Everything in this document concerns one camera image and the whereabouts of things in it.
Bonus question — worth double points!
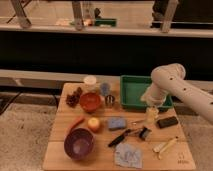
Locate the yellow handled tool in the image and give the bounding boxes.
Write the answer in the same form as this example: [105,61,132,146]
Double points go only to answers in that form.
[153,137,178,159]

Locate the red bowl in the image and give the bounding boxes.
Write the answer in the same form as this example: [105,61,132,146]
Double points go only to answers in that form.
[79,92,101,113]

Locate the dark grape bunch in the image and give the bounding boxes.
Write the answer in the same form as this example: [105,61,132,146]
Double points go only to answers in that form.
[66,87,83,107]

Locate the green box in background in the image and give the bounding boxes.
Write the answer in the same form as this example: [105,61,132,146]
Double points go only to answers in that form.
[95,18,117,27]

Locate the blue plastic cup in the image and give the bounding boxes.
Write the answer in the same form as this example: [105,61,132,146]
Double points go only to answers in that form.
[100,83,110,96]

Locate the wooden board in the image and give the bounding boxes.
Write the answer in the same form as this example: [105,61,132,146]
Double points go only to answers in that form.
[43,83,196,171]

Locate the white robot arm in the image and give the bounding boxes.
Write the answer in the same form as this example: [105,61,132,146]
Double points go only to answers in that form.
[141,63,213,124]

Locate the green plastic tray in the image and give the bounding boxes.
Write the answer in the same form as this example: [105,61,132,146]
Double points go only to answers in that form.
[119,74,174,112]

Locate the white lidded jar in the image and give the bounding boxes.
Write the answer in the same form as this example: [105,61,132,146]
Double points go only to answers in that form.
[83,75,97,92]

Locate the metal spoon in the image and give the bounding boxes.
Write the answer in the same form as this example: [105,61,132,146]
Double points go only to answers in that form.
[131,120,145,125]

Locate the blue sponge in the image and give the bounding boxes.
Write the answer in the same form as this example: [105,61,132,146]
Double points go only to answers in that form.
[108,117,127,130]

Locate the yellow red apple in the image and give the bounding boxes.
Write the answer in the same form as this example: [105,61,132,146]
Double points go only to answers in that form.
[87,117,101,132]

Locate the purple bowl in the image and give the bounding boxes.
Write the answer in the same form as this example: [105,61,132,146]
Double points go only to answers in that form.
[64,128,94,160]

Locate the orange carrot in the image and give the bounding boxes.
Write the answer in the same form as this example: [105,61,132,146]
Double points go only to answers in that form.
[67,116,85,134]

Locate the blue patterned cloth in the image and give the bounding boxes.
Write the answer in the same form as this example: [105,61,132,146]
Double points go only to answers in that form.
[114,143,142,169]

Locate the black binder clip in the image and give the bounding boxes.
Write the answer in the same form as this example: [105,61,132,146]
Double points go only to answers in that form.
[139,127,151,140]

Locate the small metal cup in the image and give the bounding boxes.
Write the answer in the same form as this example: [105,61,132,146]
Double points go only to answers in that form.
[105,95,115,107]

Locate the black rectangular block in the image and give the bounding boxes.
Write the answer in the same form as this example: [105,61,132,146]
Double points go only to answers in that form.
[157,116,178,129]

